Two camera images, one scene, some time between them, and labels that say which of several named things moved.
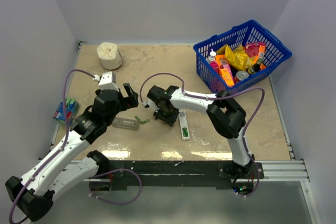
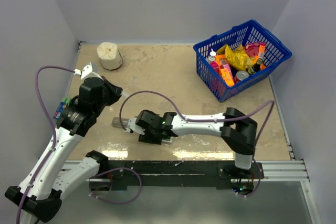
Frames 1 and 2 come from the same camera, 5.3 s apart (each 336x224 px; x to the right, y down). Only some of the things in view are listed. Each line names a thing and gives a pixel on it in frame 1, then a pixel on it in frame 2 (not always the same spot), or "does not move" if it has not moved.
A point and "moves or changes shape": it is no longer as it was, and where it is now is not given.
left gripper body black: (124, 103) to (111, 96)
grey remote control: (130, 124) does not move
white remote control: (184, 125) moves or changes shape
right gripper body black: (169, 116) to (151, 136)
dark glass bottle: (256, 66) does not move
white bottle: (211, 58) does not move
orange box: (224, 72) does not move
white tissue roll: (109, 55) does not move
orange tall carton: (262, 50) does not move
